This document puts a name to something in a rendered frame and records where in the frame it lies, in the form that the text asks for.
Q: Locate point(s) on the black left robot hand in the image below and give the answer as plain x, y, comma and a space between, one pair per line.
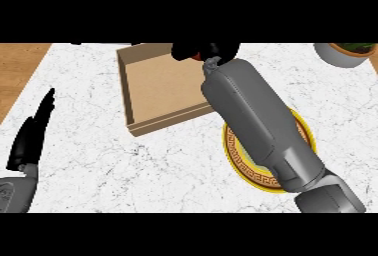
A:
29, 133

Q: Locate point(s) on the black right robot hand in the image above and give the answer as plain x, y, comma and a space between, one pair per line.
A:
215, 50

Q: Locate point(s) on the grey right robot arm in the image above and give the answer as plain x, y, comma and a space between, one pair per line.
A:
265, 130

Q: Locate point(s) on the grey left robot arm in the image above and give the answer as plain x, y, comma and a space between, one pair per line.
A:
16, 195

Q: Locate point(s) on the brown cardboard box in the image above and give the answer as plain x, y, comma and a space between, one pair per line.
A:
156, 90

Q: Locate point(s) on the yellow patterned plate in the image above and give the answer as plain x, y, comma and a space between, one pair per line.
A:
240, 160

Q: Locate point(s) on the grey plant pot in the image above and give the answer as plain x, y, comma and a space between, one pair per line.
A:
341, 55

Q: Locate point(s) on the green plant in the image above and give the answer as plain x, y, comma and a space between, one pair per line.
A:
357, 47

